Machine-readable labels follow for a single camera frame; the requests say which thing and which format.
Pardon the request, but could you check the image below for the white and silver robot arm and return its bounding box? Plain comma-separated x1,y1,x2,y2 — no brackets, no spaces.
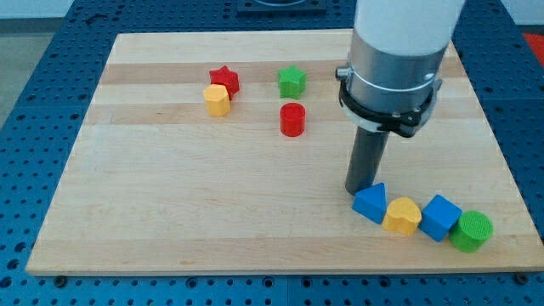
336,0,465,138

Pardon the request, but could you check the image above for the red cylinder block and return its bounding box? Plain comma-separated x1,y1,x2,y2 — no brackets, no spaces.
280,102,306,137

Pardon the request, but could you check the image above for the wooden board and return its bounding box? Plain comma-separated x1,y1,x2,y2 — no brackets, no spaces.
26,30,543,276

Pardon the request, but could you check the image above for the green star block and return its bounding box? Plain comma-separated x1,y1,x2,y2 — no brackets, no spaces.
277,65,307,99

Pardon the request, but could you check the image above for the yellow hexagon block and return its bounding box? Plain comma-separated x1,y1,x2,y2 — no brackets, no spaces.
202,84,230,117

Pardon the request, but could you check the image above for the red star block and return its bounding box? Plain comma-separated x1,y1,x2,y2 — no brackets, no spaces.
209,65,240,99

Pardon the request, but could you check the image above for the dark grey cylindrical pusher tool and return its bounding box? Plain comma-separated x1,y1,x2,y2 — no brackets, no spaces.
345,127,388,196

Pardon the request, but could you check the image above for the blue triangle block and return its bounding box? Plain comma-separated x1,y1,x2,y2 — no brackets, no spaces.
352,183,387,224

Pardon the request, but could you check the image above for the yellow heart block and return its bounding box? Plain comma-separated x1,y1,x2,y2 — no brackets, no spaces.
382,196,422,236

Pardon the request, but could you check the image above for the blue cube block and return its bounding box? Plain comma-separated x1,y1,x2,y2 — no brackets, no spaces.
418,195,462,242

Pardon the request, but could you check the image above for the green cylinder block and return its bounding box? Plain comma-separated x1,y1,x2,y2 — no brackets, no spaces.
449,211,494,252

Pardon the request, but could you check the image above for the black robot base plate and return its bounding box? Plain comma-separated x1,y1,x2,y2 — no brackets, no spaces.
235,0,327,16

